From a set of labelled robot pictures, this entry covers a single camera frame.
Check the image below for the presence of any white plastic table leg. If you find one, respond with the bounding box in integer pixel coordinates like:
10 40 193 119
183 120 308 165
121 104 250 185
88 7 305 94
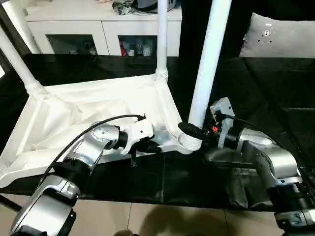
155 0 170 82
178 0 233 154
0 31 48 95

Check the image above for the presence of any grey printed cushion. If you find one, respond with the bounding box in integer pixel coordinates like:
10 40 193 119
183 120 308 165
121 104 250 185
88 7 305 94
240 12 315 59

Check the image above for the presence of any white cabinet with glass doors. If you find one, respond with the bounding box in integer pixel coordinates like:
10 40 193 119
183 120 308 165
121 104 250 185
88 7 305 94
24 0 183 58

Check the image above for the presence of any black box with gold label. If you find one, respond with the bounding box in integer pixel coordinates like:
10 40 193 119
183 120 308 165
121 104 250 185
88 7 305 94
179 0 254 59

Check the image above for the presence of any black metal frame leg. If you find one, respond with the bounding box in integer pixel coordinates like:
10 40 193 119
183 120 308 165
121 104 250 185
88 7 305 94
0 194 22 212

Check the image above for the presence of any white plastic table top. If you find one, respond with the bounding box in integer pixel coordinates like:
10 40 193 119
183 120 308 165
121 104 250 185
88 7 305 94
0 73 201 189

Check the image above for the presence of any black work mat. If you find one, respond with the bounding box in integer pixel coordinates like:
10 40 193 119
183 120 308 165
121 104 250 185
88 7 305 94
0 53 315 212

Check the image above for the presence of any black tangled item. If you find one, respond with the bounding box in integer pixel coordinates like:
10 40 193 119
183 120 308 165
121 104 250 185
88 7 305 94
112 0 135 16

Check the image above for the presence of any grey round appliance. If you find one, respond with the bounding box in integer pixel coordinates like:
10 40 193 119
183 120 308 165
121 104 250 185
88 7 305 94
136 0 177 13

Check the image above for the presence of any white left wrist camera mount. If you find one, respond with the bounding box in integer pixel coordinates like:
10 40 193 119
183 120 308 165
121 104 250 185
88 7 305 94
124 118 155 156

